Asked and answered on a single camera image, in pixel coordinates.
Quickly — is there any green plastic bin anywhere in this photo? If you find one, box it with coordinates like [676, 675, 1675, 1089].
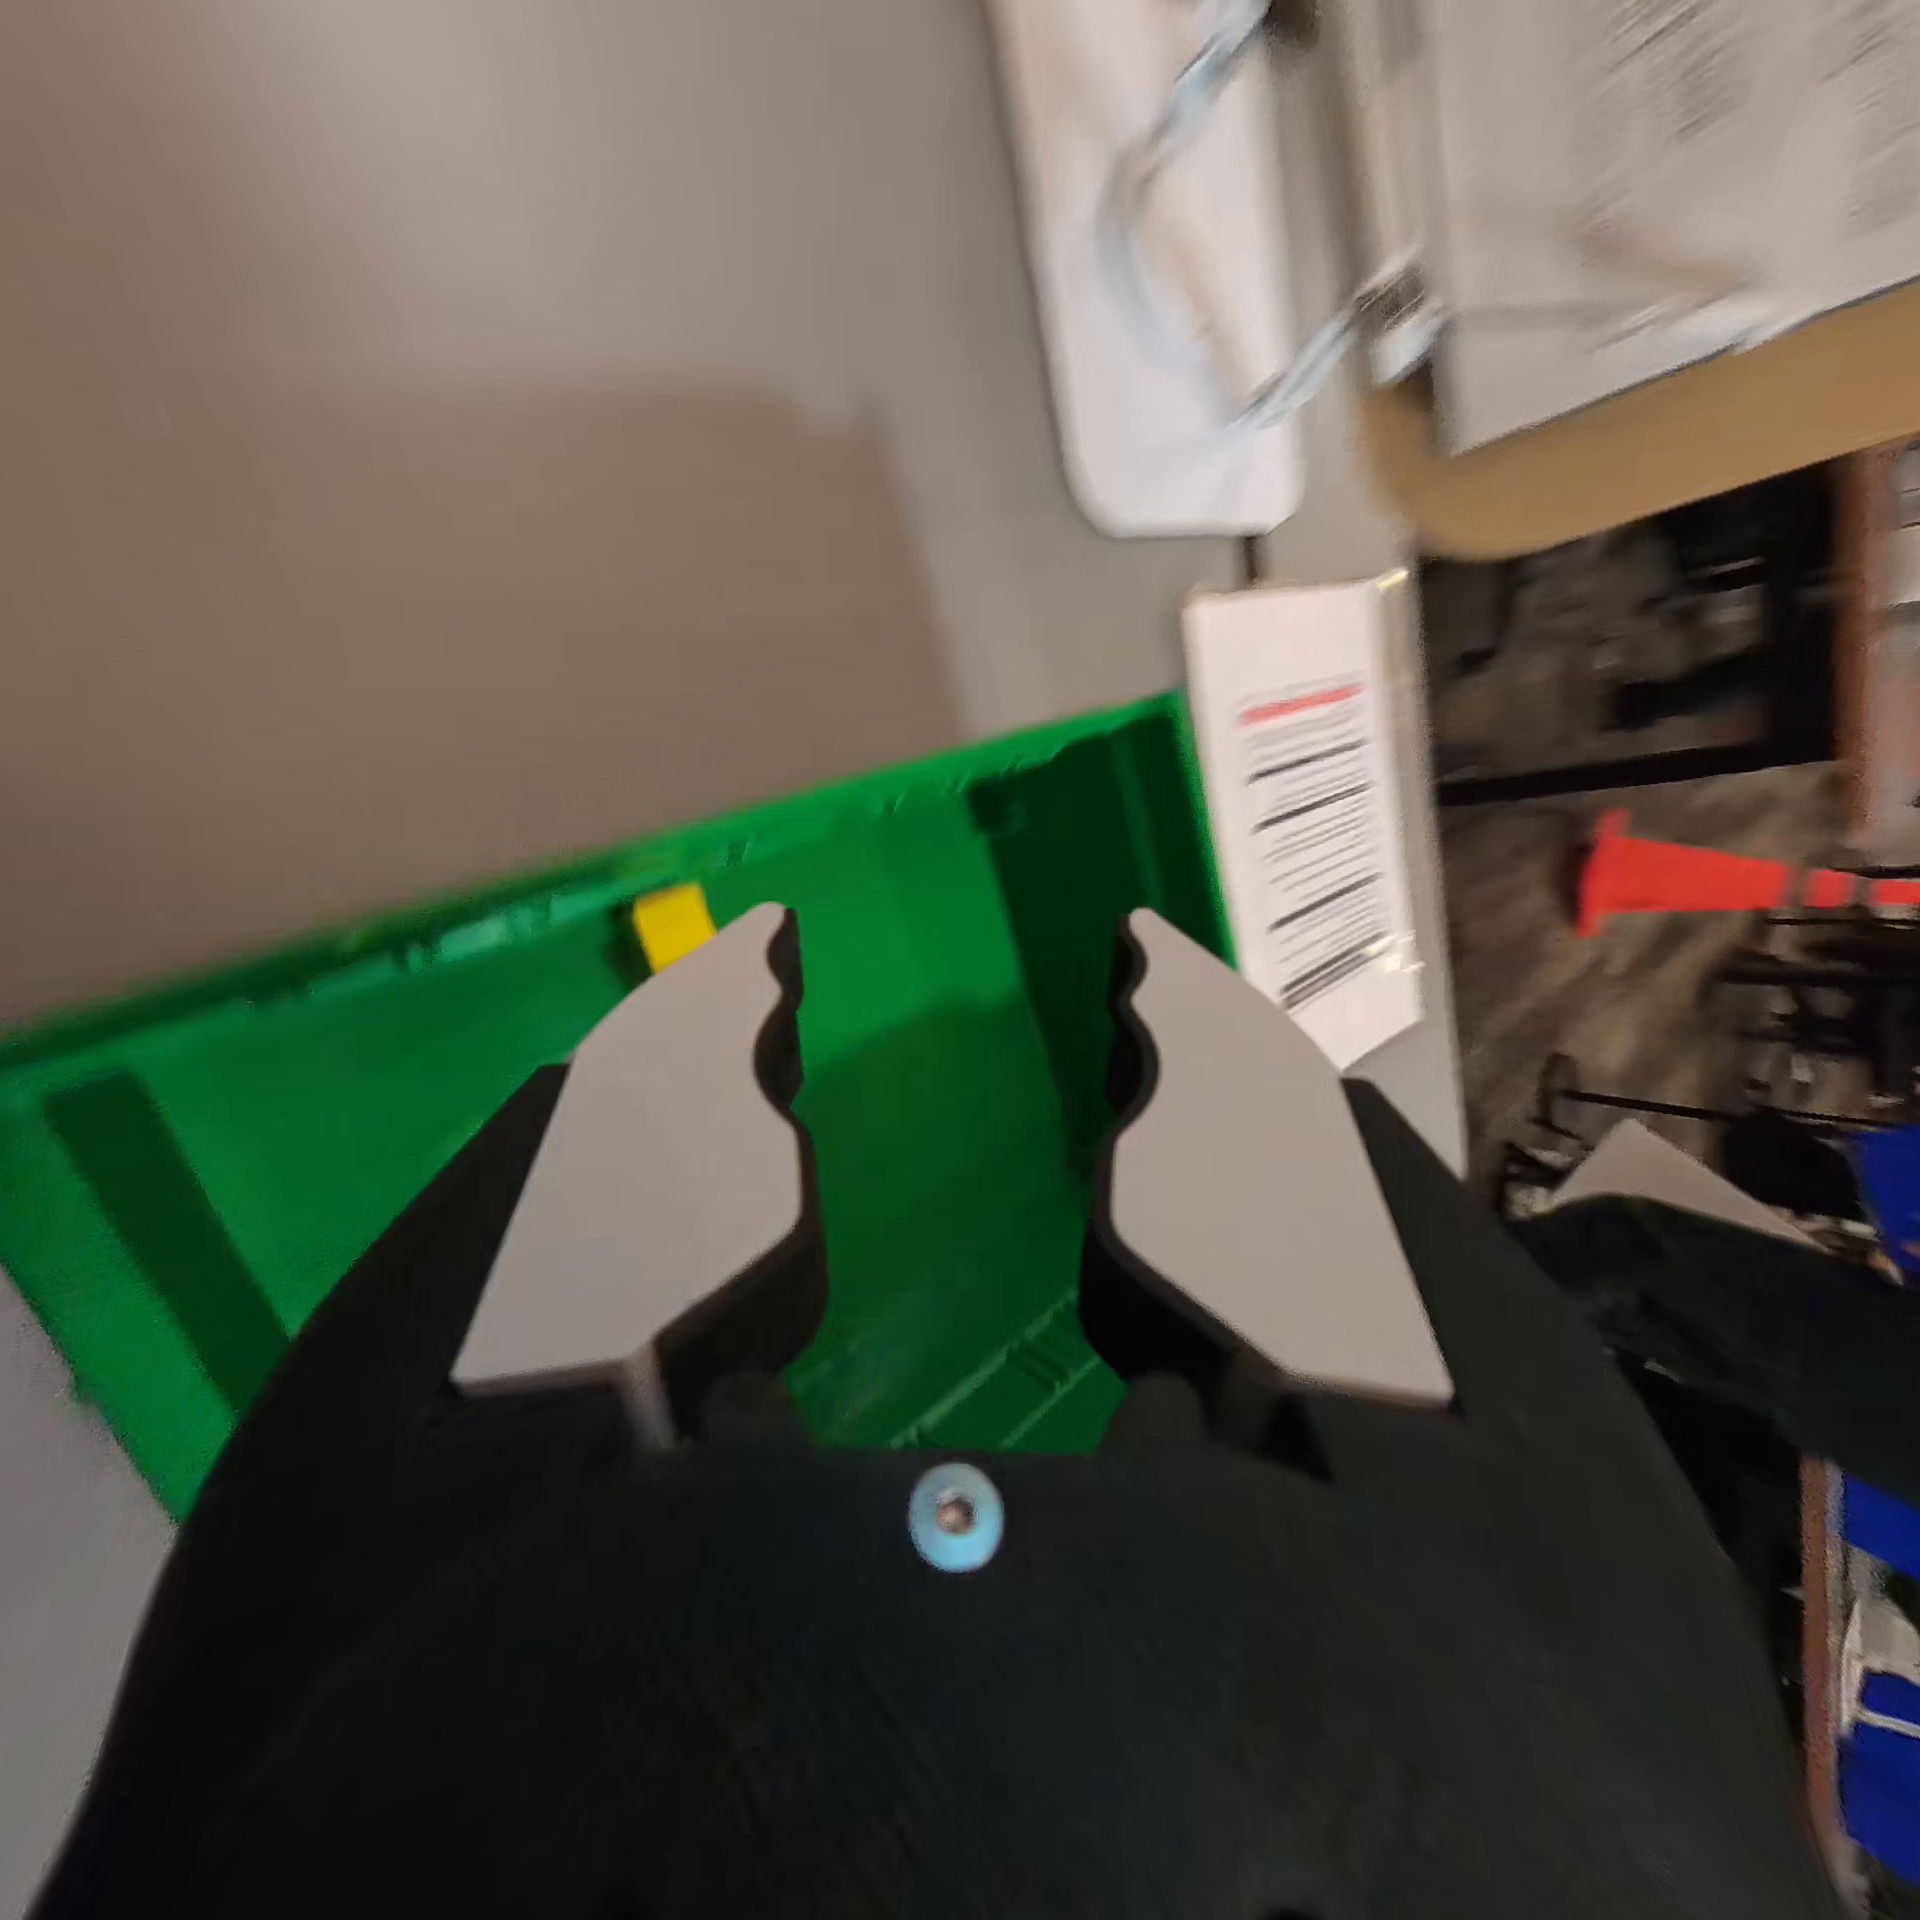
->
[0, 691, 1239, 1517]

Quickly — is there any blue bin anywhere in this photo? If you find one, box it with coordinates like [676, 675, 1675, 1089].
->
[1841, 1477, 1920, 1877]

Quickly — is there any yellow cube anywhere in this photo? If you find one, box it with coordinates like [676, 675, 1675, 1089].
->
[630, 882, 717, 974]

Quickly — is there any white paper sheet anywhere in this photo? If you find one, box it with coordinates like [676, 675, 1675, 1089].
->
[1180, 567, 1427, 1070]

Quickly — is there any black office chair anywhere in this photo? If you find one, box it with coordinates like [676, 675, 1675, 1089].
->
[1423, 509, 1846, 811]

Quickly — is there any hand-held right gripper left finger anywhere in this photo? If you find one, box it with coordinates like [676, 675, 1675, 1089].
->
[449, 903, 831, 1450]

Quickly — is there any white stand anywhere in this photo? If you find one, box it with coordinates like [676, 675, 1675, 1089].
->
[982, 0, 1441, 540]

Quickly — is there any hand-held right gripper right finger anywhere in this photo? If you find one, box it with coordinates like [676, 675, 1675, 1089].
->
[1078, 908, 1461, 1438]

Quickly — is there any orange traffic cone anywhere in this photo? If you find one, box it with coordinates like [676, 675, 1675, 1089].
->
[1575, 809, 1920, 940]

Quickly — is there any white leaning board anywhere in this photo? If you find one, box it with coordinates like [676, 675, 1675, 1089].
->
[1551, 1118, 1823, 1251]

